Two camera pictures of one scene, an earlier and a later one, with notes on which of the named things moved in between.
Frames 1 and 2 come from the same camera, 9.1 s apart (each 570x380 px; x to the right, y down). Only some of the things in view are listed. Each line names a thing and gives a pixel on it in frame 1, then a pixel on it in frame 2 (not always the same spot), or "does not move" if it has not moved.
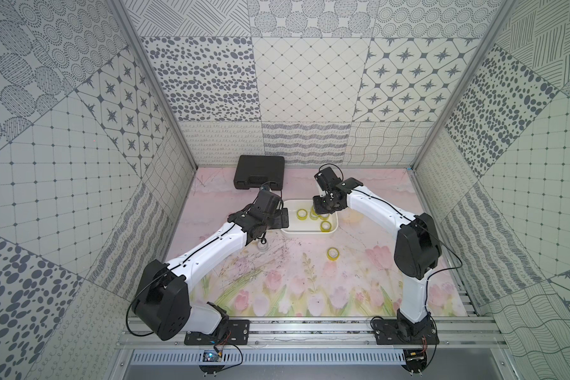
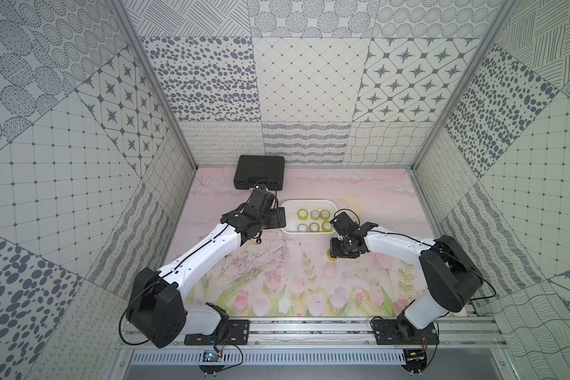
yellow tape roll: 302,214 does not move
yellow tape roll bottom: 325,226 does not move
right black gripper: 317,208 → 334,249
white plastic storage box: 299,219 does not move
